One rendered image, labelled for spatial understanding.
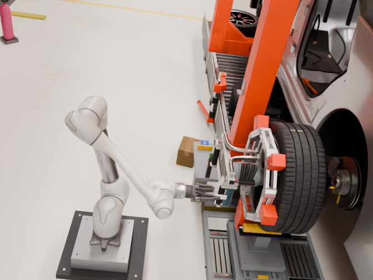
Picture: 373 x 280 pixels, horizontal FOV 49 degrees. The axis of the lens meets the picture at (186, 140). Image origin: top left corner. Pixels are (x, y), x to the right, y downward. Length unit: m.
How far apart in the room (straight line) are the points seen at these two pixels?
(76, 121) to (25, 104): 2.38
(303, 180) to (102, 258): 1.22
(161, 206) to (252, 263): 0.99
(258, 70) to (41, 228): 1.89
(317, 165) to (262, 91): 0.65
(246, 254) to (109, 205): 1.03
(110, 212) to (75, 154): 1.45
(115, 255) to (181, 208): 0.99
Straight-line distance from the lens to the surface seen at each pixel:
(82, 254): 2.52
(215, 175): 3.00
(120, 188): 2.51
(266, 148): 2.24
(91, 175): 3.54
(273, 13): 2.43
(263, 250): 2.91
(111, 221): 2.41
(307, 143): 2.31
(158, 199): 2.08
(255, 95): 2.65
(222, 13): 4.45
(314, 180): 2.24
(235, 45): 4.61
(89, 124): 2.10
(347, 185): 2.61
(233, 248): 2.97
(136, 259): 2.61
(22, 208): 3.34
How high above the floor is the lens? 2.42
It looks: 37 degrees down
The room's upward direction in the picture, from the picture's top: 10 degrees clockwise
